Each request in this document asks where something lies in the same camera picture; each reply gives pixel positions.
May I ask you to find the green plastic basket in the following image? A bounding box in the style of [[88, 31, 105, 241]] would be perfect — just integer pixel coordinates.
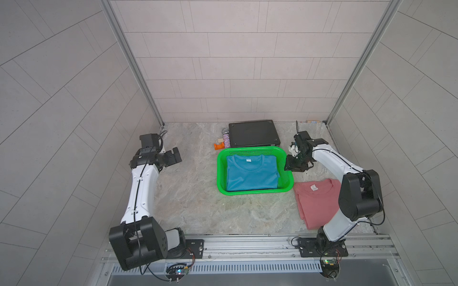
[[217, 146, 294, 195]]

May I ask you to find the pink t-shirt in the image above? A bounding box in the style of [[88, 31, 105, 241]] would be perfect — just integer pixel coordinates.
[[293, 179, 341, 230]]

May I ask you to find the blue t-shirt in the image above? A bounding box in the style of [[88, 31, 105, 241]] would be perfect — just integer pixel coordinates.
[[226, 154, 280, 192]]

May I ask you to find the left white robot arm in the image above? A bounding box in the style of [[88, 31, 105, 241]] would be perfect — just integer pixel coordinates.
[[109, 131, 186, 271]]

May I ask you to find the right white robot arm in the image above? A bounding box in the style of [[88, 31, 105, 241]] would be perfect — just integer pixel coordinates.
[[285, 131, 384, 253]]

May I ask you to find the black hard case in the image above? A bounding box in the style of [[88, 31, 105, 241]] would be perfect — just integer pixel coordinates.
[[229, 120, 281, 148]]

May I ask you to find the small orange object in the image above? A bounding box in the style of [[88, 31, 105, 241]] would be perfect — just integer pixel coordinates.
[[213, 143, 225, 150]]

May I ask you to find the purple patterned bottle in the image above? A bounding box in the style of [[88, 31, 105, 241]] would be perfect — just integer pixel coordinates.
[[222, 128, 231, 148]]

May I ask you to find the right green circuit board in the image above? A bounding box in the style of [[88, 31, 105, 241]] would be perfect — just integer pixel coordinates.
[[320, 259, 340, 280]]

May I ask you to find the green circuit board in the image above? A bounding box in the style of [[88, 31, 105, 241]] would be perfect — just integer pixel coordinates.
[[165, 263, 191, 282], [320, 259, 340, 280]]

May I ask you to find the left green circuit board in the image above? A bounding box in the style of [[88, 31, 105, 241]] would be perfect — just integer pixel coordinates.
[[165, 263, 191, 282]]

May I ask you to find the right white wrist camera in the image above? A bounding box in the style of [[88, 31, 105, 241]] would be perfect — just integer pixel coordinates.
[[289, 142, 304, 157]]

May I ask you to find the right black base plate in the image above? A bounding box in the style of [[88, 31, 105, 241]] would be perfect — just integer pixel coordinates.
[[294, 237, 349, 258]]

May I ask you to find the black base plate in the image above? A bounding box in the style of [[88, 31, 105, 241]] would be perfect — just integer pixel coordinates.
[[294, 237, 349, 258], [167, 240, 204, 259]]

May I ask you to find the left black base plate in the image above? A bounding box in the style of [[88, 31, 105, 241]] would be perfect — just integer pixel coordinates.
[[167, 240, 204, 259]]

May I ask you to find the aluminium mounting rail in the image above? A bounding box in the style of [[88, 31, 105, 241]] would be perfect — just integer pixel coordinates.
[[186, 234, 400, 262]]

